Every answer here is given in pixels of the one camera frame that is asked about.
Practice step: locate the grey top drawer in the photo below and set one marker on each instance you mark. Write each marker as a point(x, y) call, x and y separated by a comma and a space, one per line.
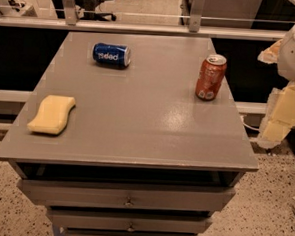
point(126, 196)

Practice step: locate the yellow sponge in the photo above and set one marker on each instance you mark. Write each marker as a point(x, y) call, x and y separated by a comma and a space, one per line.
point(52, 115)

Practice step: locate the grey drawer cabinet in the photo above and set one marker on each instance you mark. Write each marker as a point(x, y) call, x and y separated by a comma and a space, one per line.
point(140, 124)

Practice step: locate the grey middle drawer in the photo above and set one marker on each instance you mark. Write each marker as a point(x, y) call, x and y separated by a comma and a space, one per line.
point(129, 221)

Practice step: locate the blue pepsi can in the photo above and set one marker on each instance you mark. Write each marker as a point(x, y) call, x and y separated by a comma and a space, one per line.
point(117, 55)

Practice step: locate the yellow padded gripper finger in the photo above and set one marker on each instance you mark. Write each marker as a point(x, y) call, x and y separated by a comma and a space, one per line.
point(270, 55)
point(279, 117)

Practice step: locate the orange soda can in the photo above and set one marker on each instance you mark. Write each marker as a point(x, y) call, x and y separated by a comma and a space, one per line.
point(210, 77)

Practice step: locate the metal railing frame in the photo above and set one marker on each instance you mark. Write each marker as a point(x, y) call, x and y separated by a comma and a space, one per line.
point(248, 19)

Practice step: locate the black office chair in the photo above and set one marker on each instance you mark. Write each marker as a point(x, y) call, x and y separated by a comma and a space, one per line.
point(91, 1)

